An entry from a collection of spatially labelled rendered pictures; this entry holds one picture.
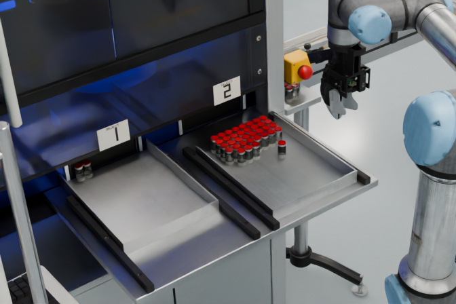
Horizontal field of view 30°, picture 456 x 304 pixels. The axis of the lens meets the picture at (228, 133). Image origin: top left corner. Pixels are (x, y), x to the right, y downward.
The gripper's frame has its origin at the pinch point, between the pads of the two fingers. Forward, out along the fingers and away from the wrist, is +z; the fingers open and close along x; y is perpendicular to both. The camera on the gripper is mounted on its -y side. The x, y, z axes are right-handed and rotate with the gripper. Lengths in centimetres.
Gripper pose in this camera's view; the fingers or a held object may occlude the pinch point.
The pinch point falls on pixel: (335, 112)
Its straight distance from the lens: 201.1
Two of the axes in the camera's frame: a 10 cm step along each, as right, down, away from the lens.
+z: 0.4, 8.3, 5.5
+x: 8.2, -3.4, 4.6
